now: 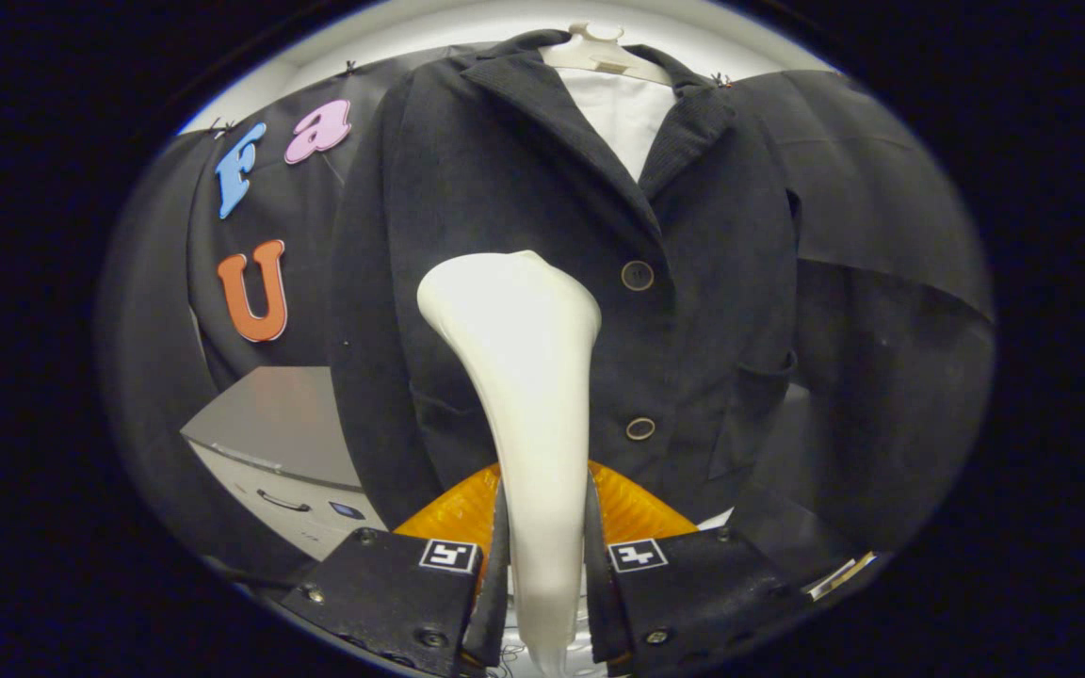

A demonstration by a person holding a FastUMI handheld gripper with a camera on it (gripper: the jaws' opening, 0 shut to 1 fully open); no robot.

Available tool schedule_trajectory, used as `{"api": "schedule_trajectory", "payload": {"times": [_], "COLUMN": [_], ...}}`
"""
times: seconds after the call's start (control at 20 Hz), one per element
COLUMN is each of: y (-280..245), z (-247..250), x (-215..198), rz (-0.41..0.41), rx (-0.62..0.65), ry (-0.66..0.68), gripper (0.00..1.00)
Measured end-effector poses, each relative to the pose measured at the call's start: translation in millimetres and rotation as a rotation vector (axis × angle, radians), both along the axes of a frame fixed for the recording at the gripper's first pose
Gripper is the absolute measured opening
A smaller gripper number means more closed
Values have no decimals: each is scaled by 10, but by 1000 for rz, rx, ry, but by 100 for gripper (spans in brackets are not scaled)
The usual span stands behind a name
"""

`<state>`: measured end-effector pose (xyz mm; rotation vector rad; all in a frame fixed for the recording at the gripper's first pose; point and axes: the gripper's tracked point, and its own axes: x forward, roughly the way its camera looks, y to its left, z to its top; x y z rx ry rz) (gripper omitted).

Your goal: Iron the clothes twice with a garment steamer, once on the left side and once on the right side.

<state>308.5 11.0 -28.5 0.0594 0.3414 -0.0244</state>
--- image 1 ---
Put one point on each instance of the black suit jacket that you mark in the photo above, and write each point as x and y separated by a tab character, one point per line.
693	311

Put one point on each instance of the white plastic clothes hanger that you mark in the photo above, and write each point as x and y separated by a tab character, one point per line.
604	55

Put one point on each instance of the white garment steamer head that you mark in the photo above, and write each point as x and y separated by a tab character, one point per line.
533	395

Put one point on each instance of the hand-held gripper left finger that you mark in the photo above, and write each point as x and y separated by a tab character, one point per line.
382	593

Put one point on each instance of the grey cabinet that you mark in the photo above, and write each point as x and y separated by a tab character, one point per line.
269	424

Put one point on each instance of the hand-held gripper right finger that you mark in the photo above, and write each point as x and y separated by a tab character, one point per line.
693	589

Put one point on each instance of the black backdrop cloth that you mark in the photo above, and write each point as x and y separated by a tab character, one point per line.
882	330

